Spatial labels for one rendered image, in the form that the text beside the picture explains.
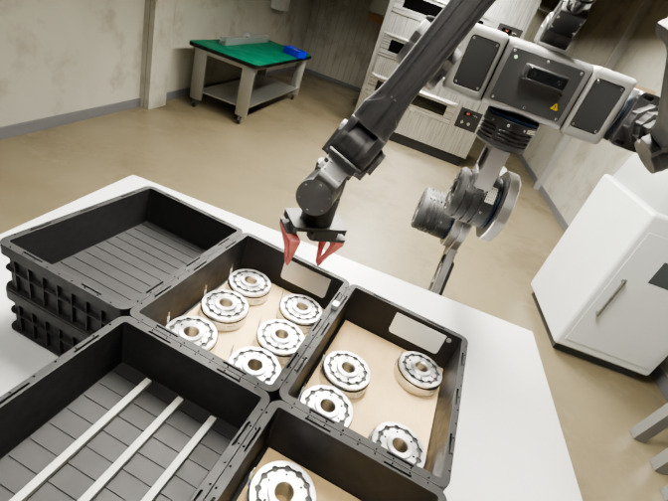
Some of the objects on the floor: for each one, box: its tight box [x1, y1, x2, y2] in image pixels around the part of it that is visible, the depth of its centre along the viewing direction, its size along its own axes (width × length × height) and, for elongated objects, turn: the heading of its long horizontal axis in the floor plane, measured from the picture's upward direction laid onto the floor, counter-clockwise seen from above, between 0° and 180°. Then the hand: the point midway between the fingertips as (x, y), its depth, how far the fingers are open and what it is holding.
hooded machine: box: [531, 153, 668, 378], centre depth 266 cm, size 76×64×149 cm
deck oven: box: [354, 0, 542, 166], centre depth 580 cm, size 178×137×237 cm
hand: (302, 259), depth 79 cm, fingers open, 6 cm apart
